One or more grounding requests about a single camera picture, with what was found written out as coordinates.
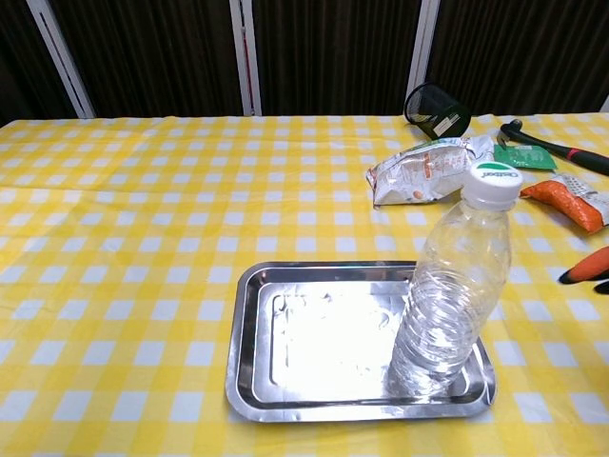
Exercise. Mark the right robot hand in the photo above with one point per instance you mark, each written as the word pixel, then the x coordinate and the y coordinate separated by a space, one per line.
pixel 592 269

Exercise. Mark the clear plastic bottle white cap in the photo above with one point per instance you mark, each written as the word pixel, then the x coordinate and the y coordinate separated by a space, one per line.
pixel 452 295

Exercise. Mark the silver metal tray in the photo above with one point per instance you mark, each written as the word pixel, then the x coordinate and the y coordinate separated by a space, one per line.
pixel 323 343

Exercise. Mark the orange white snack bag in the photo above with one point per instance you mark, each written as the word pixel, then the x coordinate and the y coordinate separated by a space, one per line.
pixel 561 200

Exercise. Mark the black red claw hammer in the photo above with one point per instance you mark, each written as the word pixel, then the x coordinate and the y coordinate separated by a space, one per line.
pixel 571 153

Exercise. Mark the green flat packet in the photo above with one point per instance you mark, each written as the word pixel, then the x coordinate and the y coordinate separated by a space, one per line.
pixel 523 157

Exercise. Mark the white crumpled snack bag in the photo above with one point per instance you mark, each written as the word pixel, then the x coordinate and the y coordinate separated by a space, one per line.
pixel 414 171

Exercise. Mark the black mesh pen holder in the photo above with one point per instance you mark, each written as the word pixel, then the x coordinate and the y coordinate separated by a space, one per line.
pixel 435 112

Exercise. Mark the black pleated curtain panel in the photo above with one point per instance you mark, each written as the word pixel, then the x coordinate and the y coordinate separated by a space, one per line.
pixel 24 71
pixel 157 57
pixel 523 52
pixel 333 57

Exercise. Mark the yellow white checked tablecloth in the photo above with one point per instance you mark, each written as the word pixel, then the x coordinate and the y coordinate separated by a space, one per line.
pixel 143 238

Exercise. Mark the white aluminium partition post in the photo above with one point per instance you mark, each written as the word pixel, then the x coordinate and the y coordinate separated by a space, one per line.
pixel 606 102
pixel 246 57
pixel 62 57
pixel 426 43

